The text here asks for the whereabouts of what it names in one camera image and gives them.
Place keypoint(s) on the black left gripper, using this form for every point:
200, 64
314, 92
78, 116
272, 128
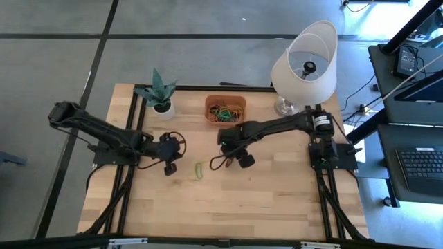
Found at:
167, 147

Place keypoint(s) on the red rubber band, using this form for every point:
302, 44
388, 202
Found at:
214, 108

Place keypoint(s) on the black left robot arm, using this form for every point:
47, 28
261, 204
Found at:
104, 131

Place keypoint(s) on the orange plastic bin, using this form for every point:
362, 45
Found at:
242, 100

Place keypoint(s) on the black power box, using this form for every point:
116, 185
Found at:
405, 62

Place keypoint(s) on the white shade silver table lamp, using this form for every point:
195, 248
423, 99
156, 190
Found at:
304, 90

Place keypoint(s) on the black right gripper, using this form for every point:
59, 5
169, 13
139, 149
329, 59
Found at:
233, 136

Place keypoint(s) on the black caster wheel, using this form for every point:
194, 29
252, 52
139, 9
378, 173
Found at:
387, 201

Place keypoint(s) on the dark grey desk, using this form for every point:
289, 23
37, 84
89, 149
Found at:
387, 180

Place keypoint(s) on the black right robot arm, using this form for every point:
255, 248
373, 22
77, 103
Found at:
277, 126

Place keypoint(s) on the potted plant white pot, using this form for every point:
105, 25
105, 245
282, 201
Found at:
167, 113

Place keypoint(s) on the green rubber band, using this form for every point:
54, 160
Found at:
198, 170
221, 113

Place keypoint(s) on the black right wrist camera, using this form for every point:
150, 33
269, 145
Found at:
246, 161

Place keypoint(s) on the black keyboard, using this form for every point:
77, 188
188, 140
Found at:
422, 166

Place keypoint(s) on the black metal pole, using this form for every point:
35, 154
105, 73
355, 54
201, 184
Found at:
412, 24

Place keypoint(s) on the yellow rubber band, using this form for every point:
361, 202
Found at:
235, 111

